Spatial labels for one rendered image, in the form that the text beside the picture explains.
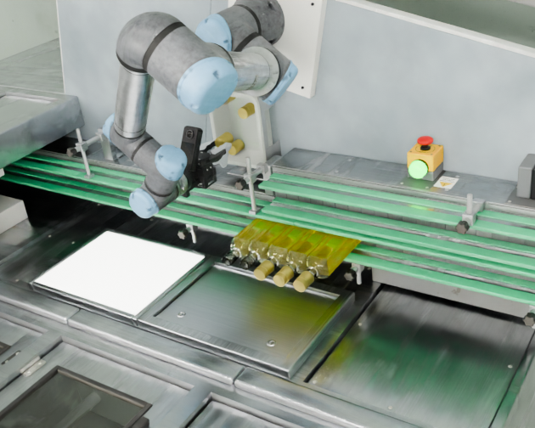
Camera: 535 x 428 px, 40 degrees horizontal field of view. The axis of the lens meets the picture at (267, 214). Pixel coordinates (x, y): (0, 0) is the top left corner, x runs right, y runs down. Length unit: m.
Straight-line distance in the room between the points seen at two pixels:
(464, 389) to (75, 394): 0.91
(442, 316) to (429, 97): 0.55
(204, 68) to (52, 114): 1.24
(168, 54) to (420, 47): 0.69
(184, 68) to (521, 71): 0.79
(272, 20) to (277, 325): 0.77
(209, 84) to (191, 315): 0.77
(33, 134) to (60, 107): 0.14
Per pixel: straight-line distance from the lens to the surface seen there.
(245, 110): 2.06
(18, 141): 2.46
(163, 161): 1.69
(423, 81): 1.84
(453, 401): 1.68
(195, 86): 1.36
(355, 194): 1.85
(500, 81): 1.78
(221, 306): 1.95
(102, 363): 1.92
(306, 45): 1.93
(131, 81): 1.54
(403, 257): 1.90
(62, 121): 2.57
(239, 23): 1.81
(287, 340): 1.80
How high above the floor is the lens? 2.36
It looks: 45 degrees down
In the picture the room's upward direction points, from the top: 131 degrees counter-clockwise
